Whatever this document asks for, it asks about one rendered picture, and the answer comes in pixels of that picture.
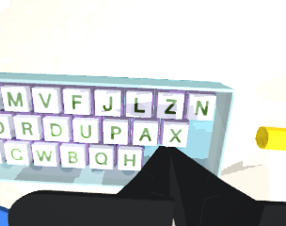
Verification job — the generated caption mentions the white keyboard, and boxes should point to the white keyboard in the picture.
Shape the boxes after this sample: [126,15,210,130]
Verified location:
[0,73,237,189]

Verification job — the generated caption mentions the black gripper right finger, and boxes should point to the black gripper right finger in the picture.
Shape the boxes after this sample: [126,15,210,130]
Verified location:
[167,146,286,226]

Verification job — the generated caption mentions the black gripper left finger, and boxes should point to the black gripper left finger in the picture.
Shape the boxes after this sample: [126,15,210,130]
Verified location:
[8,146,175,226]

